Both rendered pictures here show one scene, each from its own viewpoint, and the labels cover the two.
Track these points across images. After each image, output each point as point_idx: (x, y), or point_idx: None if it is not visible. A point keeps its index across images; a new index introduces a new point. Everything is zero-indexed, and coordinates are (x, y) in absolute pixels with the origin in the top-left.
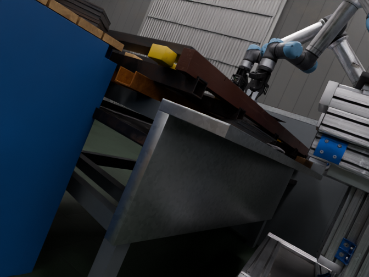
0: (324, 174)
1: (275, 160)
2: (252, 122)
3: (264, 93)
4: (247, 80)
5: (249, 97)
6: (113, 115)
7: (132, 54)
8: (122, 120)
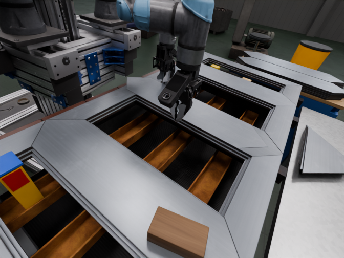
0: (104, 84)
1: (110, 119)
2: (120, 143)
3: (154, 66)
4: (169, 81)
5: (175, 62)
6: (233, 113)
7: (245, 78)
8: (226, 111)
